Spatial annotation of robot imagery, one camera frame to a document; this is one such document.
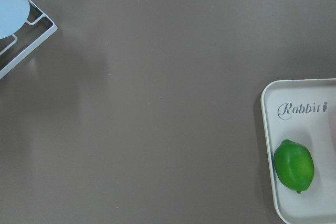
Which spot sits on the cream rabbit tray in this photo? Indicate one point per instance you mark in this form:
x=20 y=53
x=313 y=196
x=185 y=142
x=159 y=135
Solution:
x=303 y=111

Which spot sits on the green lime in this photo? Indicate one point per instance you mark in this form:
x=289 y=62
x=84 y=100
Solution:
x=294 y=165

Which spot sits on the light blue cup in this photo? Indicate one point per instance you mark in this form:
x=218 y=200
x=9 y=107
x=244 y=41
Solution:
x=14 y=14

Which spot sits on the white wire cup rack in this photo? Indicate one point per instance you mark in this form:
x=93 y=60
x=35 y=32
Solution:
x=16 y=47

